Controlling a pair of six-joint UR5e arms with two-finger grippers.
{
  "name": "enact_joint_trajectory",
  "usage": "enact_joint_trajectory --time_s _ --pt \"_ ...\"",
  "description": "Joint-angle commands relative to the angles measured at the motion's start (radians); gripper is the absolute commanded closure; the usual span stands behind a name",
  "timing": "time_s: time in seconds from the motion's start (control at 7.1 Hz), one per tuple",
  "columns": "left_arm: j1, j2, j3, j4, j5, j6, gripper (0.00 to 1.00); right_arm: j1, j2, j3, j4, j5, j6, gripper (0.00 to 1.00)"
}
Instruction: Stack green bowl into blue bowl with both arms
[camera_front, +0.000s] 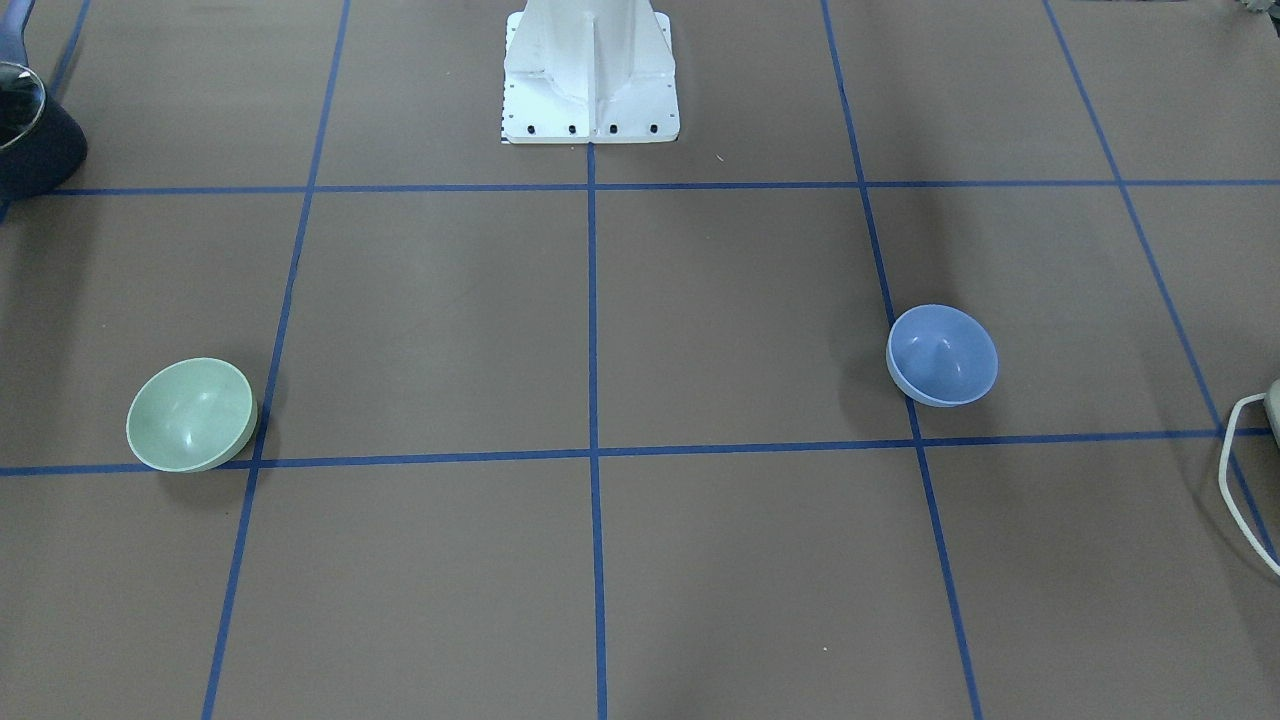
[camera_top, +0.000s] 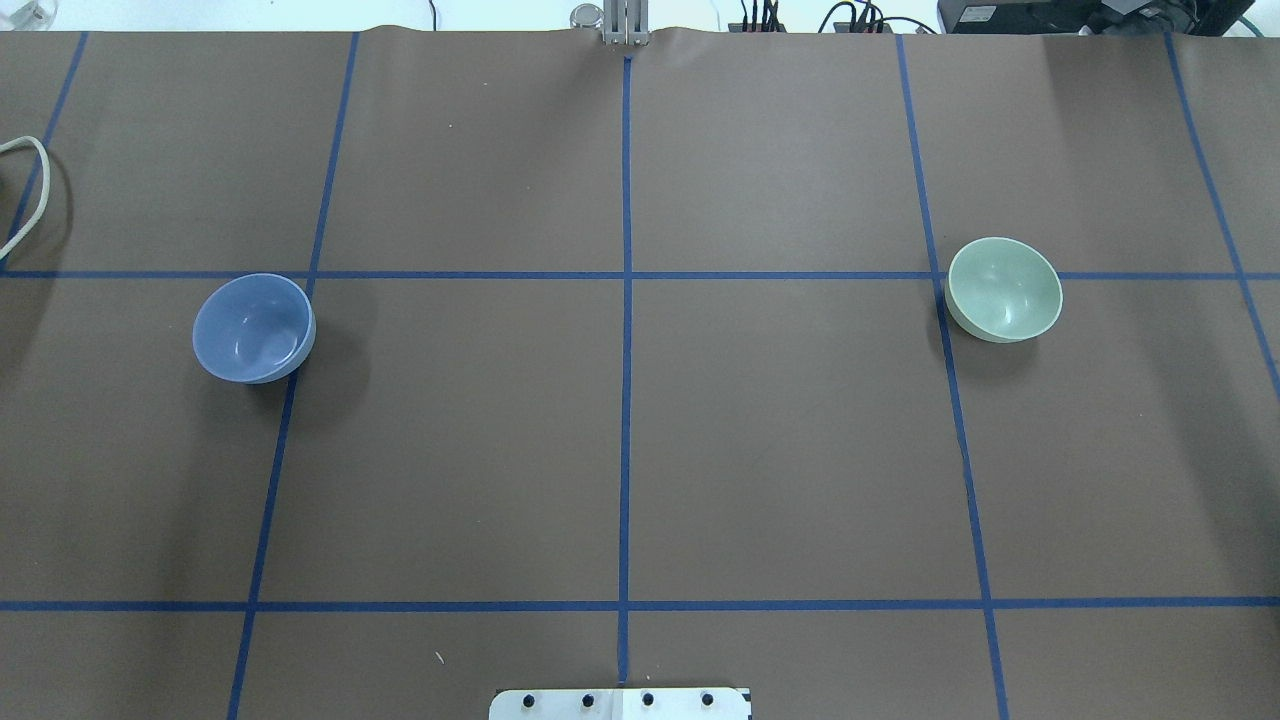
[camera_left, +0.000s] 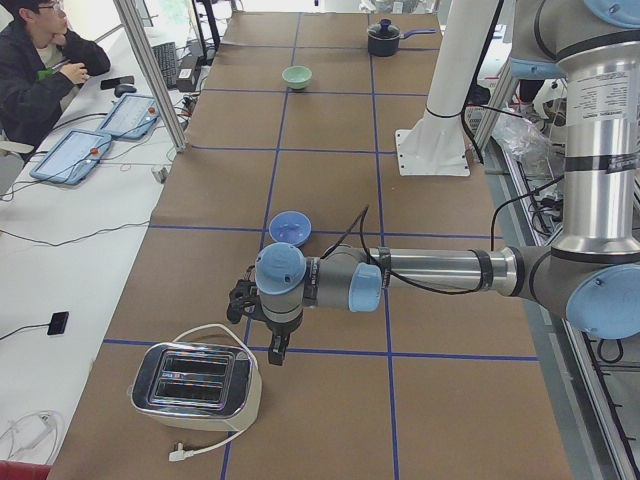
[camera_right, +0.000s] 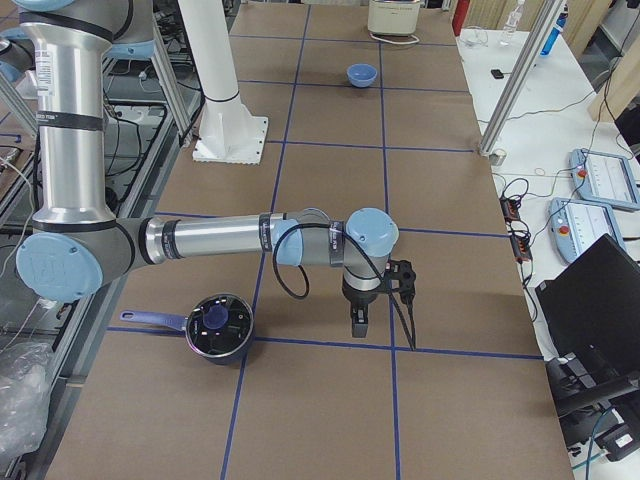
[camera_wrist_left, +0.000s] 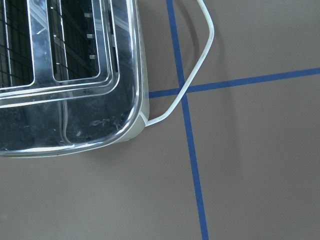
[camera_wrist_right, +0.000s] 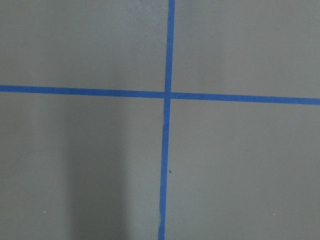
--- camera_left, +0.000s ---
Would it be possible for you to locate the white toaster power cord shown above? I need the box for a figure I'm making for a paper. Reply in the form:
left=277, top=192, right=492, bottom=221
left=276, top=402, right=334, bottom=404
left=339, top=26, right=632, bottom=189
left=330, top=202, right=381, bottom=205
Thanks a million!
left=167, top=323, right=260, bottom=463

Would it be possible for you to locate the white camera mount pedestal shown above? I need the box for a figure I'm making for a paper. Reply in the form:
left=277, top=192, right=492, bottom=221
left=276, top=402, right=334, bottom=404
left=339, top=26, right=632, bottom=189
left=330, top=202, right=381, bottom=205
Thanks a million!
left=395, top=0, right=503, bottom=177

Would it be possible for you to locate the blue teach pendant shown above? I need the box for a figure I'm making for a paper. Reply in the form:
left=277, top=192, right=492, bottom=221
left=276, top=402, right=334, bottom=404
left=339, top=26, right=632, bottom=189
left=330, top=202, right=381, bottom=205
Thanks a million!
left=30, top=129, right=112, bottom=185
left=97, top=93, right=159, bottom=140

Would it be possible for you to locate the black keyboard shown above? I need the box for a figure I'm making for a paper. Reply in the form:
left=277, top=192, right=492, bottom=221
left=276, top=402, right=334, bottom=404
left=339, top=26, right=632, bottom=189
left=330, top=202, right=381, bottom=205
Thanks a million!
left=152, top=42, right=178, bottom=89

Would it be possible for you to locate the blue bowl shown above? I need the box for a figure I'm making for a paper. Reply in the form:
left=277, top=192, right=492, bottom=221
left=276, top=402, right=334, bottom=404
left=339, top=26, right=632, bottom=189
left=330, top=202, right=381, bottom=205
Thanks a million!
left=268, top=211, right=312, bottom=247

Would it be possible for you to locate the white chrome toaster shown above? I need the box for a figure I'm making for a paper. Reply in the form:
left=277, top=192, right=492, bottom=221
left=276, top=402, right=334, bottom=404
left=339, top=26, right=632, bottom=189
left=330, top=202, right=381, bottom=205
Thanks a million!
left=130, top=342, right=262, bottom=432

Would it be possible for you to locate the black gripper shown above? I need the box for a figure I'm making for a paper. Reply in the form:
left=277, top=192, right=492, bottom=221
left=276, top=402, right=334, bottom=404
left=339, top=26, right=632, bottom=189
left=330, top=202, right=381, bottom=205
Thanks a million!
left=226, top=267, right=290, bottom=366

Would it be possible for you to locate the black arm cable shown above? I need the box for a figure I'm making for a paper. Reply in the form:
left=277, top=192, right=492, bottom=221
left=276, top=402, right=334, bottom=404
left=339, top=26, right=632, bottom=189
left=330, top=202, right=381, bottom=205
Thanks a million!
left=319, top=203, right=566, bottom=294

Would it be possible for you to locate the aluminium frame post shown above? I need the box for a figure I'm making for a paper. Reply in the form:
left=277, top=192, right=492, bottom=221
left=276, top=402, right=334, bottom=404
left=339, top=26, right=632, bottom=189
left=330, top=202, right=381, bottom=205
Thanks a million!
left=113, top=0, right=187, bottom=153

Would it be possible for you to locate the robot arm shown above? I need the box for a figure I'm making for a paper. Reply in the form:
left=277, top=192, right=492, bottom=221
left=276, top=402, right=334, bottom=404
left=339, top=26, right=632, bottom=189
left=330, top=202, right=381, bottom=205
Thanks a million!
left=227, top=1, right=639, bottom=365

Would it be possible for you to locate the small black square device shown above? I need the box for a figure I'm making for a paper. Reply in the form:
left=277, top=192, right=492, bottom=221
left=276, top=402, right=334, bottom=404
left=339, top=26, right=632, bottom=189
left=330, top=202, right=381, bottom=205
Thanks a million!
left=47, top=311, right=69, bottom=336

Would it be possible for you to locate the blue teach pendant far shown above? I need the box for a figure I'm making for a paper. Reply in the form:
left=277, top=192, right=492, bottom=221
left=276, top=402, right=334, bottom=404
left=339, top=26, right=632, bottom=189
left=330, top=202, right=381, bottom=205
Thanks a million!
left=97, top=93, right=159, bottom=140

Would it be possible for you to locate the blue teach pendant near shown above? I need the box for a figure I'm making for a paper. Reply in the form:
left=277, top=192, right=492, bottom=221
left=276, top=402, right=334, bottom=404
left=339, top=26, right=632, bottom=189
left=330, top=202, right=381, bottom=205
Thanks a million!
left=30, top=129, right=112, bottom=185

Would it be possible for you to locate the white coiled cable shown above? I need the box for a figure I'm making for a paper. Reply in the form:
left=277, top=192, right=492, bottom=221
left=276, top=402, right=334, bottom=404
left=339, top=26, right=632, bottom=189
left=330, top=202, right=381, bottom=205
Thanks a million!
left=0, top=409, right=64, bottom=464

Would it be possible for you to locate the green bowl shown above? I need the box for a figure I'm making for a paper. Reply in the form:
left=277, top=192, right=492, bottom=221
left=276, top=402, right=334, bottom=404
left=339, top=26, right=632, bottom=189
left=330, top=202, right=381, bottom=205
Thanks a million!
left=281, top=65, right=313, bottom=91

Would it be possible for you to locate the black smartphone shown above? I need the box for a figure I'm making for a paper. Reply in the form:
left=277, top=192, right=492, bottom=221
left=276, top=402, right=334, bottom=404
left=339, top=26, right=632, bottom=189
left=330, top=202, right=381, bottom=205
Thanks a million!
left=100, top=75, right=135, bottom=90

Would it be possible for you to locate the crumpled clear plastic bag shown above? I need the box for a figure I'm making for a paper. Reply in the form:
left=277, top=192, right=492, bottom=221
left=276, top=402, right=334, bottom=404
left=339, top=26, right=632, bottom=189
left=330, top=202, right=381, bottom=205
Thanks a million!
left=492, top=111, right=556, bottom=179

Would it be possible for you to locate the black computer mouse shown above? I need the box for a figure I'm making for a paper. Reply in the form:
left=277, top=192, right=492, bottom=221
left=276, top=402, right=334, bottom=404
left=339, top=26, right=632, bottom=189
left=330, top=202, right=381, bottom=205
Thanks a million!
left=114, top=84, right=137, bottom=98

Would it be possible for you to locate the seated person in black jacket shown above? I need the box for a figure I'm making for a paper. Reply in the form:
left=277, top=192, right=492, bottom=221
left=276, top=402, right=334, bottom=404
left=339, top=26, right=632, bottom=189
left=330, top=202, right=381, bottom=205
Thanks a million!
left=1, top=1, right=111, bottom=147

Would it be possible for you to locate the dark blue saucepan with lid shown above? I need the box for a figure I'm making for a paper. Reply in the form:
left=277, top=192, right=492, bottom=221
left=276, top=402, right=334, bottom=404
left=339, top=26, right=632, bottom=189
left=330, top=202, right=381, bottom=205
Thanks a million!
left=367, top=18, right=437, bottom=57

